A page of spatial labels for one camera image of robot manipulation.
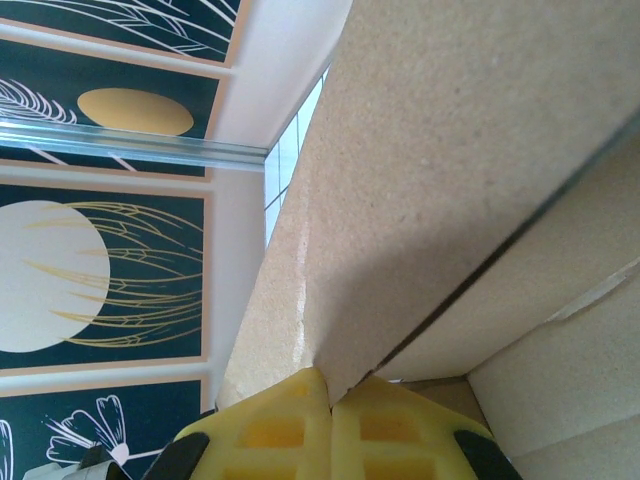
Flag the brown cardboard box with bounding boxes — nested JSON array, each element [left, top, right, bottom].
[[214, 0, 640, 480]]

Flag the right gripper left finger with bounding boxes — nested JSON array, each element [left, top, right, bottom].
[[144, 367, 335, 480]]

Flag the aluminium corner post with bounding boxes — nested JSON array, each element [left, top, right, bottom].
[[0, 121, 267, 172]]

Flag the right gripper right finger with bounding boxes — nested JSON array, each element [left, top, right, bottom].
[[330, 374, 524, 480]]

